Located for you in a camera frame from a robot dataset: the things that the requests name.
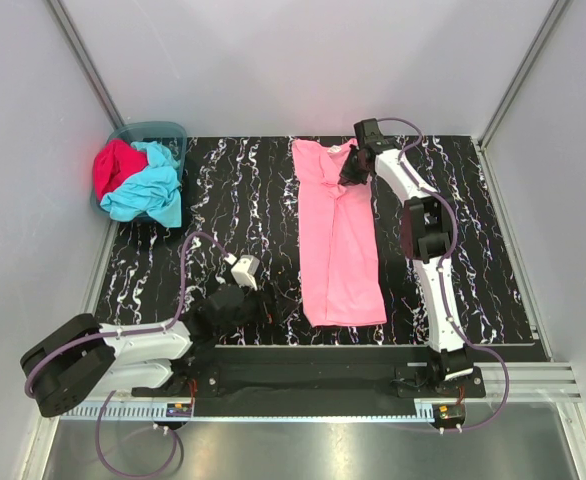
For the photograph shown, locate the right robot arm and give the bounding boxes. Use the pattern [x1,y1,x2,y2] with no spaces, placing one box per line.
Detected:
[339,118,473,397]

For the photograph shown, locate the aluminium frame rail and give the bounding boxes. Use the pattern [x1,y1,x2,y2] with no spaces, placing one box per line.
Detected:
[479,362,582,403]

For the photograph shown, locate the red t shirt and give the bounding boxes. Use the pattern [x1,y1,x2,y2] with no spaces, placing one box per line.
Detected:
[92,138,148,202]

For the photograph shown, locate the teal plastic basket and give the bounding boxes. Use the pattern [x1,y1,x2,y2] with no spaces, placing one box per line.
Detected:
[92,121,187,222]

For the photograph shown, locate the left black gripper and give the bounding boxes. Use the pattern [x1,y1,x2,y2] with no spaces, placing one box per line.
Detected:
[215,277,297,338]

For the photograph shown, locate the right corner aluminium post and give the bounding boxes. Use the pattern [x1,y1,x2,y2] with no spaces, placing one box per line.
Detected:
[477,0,572,149]

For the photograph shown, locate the cyan t shirt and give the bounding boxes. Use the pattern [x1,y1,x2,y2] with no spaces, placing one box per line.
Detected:
[96,141,182,228]

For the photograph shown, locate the pink t shirt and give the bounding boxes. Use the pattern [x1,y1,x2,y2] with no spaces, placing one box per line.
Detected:
[291,139,387,327]

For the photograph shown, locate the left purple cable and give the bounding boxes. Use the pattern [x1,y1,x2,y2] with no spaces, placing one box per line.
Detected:
[25,232,237,476]

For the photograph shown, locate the corner aluminium post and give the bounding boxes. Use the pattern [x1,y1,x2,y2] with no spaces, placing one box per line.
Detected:
[43,0,124,129]
[477,0,572,149]

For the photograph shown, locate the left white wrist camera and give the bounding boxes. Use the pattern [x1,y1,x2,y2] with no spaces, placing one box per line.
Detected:
[224,253,260,290]

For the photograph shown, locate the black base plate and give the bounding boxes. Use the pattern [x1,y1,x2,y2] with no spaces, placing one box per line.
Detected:
[133,346,486,420]

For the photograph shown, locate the left corner aluminium post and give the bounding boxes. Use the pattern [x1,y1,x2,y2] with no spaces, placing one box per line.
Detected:
[43,0,124,129]

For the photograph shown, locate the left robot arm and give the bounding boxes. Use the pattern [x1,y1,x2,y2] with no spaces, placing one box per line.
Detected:
[20,285,277,418]

